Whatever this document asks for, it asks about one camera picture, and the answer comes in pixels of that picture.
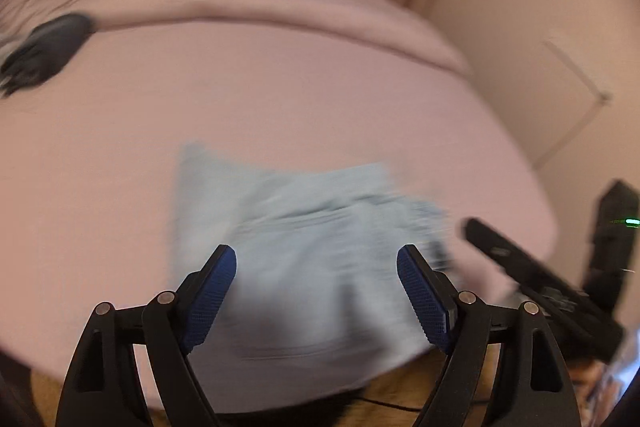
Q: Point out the pink bed with sheet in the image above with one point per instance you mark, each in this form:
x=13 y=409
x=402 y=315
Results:
x=87 y=159

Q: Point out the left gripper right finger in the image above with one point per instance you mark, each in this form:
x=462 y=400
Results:
x=531 y=387

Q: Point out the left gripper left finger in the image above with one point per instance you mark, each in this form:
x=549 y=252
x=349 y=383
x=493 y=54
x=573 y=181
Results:
x=102 y=386

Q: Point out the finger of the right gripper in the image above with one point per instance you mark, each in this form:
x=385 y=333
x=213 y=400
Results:
x=520 y=266

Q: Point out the light blue strawberry pants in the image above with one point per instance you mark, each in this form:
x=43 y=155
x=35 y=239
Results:
x=316 y=306

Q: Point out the dark folded jeans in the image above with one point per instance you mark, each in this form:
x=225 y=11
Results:
x=45 y=52

